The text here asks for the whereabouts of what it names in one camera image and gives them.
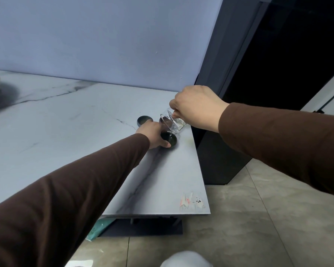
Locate dark blue teacup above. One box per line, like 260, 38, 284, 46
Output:
137, 116, 154, 128

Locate glass pitcher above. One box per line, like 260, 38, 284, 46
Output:
159, 108, 187, 134

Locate person's left forearm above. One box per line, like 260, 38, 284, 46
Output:
0, 132, 151, 267

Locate torn white sticker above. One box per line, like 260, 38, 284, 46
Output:
179, 191, 206, 211

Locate dark cabinet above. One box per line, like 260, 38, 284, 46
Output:
191, 0, 334, 186

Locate person's left hand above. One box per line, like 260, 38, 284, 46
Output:
135, 121, 172, 150

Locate person's right leg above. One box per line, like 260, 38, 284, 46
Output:
159, 250, 213, 267

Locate teal packet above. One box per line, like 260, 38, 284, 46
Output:
86, 218, 115, 242

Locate person's right forearm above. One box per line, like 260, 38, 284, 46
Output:
218, 102, 334, 205

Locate person's right hand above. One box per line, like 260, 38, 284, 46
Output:
169, 85, 230, 134

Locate dark green teacup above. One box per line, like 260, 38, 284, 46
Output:
160, 131, 178, 148

